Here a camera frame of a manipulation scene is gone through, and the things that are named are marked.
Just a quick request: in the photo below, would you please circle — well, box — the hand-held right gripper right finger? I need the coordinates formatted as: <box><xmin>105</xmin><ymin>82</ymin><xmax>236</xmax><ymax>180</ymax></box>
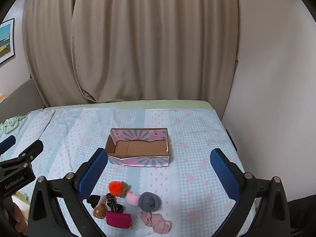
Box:
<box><xmin>210</xmin><ymin>148</ymin><xmax>291</xmax><ymax>237</ymax></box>

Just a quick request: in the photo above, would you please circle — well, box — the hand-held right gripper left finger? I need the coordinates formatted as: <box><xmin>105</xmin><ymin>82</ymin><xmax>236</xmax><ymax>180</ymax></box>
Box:
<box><xmin>29</xmin><ymin>148</ymin><xmax>109</xmax><ymax>237</ymax></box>

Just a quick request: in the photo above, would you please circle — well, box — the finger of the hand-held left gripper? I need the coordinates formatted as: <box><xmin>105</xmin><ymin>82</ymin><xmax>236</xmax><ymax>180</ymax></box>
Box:
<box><xmin>0</xmin><ymin>135</ymin><xmax>17</xmax><ymax>155</ymax></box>
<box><xmin>18</xmin><ymin>140</ymin><xmax>44</xmax><ymax>164</ymax></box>

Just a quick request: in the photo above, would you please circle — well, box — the orange and green fluffy pompom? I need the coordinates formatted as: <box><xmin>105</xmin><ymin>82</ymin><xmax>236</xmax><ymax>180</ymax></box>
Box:
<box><xmin>109</xmin><ymin>181</ymin><xmax>133</xmax><ymax>198</ymax></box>

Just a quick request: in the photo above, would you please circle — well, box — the black patterned scrunchie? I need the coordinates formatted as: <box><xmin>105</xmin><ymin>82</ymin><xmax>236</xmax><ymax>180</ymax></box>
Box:
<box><xmin>106</xmin><ymin>193</ymin><xmax>124</xmax><ymax>213</ymax></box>

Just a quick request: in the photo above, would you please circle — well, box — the pink fluffy scrunchie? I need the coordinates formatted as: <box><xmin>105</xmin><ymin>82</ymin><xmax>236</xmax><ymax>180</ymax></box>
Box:
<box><xmin>126</xmin><ymin>193</ymin><xmax>141</xmax><ymax>206</ymax></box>

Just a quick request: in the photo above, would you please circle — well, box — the pink striped cardboard box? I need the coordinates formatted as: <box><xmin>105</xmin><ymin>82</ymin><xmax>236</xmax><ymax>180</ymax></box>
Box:
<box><xmin>105</xmin><ymin>128</ymin><xmax>172</xmax><ymax>167</ymax></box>

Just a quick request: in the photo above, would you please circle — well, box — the person's left hand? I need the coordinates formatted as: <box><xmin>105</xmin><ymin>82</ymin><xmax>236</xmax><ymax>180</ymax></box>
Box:
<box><xmin>10</xmin><ymin>202</ymin><xmax>29</xmax><ymax>235</ymax></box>

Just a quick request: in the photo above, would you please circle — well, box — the pale green cloth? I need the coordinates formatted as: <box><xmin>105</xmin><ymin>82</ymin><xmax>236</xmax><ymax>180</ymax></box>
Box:
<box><xmin>0</xmin><ymin>115</ymin><xmax>28</xmax><ymax>137</ymax></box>

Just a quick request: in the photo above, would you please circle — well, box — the plain black scrunchie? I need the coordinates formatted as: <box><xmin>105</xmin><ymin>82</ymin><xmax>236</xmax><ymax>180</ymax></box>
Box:
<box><xmin>86</xmin><ymin>195</ymin><xmax>102</xmax><ymax>208</ymax></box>

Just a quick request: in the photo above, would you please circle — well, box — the brown plush cone toy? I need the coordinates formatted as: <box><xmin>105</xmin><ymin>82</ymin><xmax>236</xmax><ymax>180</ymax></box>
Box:
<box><xmin>92</xmin><ymin>195</ymin><xmax>108</xmax><ymax>218</ymax></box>

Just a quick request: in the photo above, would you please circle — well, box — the grey armchair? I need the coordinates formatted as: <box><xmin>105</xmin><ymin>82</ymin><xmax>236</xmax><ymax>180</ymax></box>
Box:
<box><xmin>0</xmin><ymin>78</ymin><xmax>46</xmax><ymax>124</ymax></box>

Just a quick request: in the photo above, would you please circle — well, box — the light blue checked blanket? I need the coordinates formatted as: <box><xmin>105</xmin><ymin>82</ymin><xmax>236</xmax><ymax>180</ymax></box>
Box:
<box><xmin>0</xmin><ymin>107</ymin><xmax>256</xmax><ymax>237</ymax></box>

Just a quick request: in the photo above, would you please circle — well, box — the magenta fabric pouch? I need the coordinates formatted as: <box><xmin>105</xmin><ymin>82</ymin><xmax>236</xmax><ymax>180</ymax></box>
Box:
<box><xmin>106</xmin><ymin>211</ymin><xmax>134</xmax><ymax>228</ymax></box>

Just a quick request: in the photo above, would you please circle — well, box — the dark cloth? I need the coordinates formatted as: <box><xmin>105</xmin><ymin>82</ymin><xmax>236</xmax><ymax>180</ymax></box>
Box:
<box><xmin>288</xmin><ymin>195</ymin><xmax>316</xmax><ymax>237</ymax></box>

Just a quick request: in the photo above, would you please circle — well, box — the beige curtain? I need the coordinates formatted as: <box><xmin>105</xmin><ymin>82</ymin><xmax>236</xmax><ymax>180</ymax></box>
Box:
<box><xmin>22</xmin><ymin>0</ymin><xmax>95</xmax><ymax>107</ymax></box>
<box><xmin>71</xmin><ymin>0</ymin><xmax>239</xmax><ymax>103</ymax></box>

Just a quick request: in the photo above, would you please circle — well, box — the framed wall picture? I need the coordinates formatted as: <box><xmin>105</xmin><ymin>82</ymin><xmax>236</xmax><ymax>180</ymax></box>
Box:
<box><xmin>0</xmin><ymin>18</ymin><xmax>16</xmax><ymax>66</ymax></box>

